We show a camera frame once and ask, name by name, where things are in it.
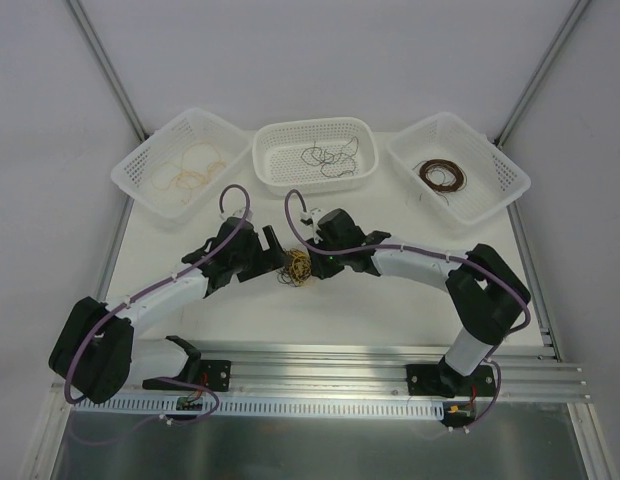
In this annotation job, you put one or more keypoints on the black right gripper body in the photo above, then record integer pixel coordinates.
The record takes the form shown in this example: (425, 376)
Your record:
(320, 261)

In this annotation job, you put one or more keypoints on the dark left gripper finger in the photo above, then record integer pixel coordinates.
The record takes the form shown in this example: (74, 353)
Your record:
(259, 269)
(274, 251)

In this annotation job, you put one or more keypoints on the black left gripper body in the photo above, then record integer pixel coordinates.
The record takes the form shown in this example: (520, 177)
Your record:
(260, 254)

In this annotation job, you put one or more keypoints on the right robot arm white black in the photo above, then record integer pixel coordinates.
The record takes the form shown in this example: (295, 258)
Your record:
(487, 295)

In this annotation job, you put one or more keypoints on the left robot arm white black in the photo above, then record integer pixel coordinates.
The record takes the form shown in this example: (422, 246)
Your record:
(98, 350)

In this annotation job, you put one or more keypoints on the white middle perforated basket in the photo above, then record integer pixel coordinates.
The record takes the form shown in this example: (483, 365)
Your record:
(315, 156)

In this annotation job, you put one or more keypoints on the white left basket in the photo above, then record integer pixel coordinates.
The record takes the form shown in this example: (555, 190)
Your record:
(183, 165)

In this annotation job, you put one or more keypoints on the white right basket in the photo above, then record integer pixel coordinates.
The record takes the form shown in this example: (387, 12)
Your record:
(455, 171)

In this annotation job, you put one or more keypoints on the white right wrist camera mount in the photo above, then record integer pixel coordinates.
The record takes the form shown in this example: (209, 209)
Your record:
(311, 218)

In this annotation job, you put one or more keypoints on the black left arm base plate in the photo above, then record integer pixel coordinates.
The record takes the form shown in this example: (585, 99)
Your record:
(214, 375)

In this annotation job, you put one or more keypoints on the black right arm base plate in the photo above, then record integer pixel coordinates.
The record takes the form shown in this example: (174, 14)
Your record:
(429, 379)

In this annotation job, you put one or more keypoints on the white slotted cable duct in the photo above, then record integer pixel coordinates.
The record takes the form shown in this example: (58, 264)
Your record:
(269, 407)

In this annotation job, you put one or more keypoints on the aluminium frame rail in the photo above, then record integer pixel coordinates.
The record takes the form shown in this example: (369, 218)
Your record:
(529, 374)

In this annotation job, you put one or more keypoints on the left aluminium corner post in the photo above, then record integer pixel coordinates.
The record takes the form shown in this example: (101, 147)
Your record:
(81, 18)

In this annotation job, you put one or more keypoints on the aluminium corner post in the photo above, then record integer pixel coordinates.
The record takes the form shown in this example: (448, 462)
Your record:
(544, 67)
(81, 18)

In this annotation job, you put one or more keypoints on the right aluminium corner post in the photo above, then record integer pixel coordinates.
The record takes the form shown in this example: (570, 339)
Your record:
(544, 67)

